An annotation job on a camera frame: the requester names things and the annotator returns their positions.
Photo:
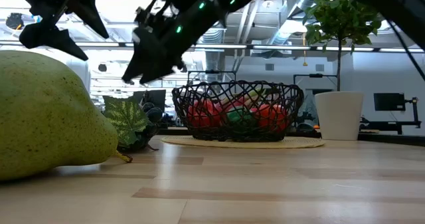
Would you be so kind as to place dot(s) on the white plant pot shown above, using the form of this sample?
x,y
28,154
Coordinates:
x,y
338,117

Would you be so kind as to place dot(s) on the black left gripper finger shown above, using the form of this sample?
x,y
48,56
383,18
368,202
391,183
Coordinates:
x,y
46,36
88,8

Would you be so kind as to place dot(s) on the green leafy potted plant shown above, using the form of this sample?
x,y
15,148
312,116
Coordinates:
x,y
338,18

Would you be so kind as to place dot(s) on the orange-red round fruit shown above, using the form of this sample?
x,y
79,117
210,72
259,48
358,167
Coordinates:
x,y
272,117

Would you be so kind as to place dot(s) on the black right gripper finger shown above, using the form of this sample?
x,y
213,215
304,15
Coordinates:
x,y
141,51
162,61

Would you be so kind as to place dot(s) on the round woven straw placemat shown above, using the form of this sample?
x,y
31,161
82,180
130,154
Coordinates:
x,y
299,143

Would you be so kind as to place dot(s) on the black computer monitor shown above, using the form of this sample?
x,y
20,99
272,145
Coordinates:
x,y
389,101
156,99

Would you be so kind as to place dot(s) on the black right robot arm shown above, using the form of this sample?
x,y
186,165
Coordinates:
x,y
398,4

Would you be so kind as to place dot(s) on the green pear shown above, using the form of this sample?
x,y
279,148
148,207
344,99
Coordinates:
x,y
43,117

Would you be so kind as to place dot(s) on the large green round fruit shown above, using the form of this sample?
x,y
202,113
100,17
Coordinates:
x,y
239,115

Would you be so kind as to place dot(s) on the pink dragon fruit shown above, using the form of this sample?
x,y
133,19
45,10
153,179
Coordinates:
x,y
239,101

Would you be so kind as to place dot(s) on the red round fruit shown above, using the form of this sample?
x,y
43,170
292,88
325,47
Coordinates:
x,y
202,114

